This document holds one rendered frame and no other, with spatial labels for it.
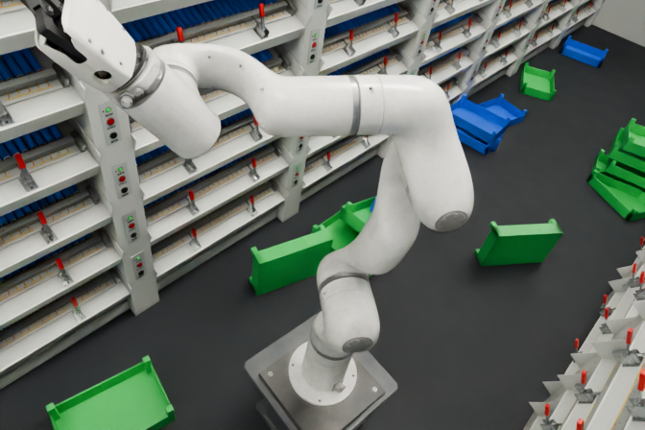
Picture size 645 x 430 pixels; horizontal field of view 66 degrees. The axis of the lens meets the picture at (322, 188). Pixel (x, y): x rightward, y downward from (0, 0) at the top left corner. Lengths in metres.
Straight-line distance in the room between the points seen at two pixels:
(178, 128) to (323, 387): 0.89
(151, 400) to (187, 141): 1.16
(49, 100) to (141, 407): 0.97
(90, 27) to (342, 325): 0.72
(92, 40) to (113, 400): 1.33
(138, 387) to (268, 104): 1.26
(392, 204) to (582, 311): 1.51
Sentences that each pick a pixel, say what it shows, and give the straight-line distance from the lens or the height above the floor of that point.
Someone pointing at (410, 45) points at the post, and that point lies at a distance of 2.24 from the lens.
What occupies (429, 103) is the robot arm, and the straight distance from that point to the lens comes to 0.75.
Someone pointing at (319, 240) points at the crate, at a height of 0.20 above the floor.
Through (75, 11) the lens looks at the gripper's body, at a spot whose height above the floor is 1.33.
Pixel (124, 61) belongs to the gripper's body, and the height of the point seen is 1.28.
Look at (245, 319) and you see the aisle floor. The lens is 1.87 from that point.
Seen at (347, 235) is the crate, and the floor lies 0.00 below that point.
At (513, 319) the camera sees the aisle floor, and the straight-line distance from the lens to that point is 2.15.
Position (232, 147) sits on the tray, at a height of 0.54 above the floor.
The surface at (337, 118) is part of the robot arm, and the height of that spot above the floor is 1.20.
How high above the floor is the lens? 1.61
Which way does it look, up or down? 44 degrees down
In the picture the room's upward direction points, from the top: 11 degrees clockwise
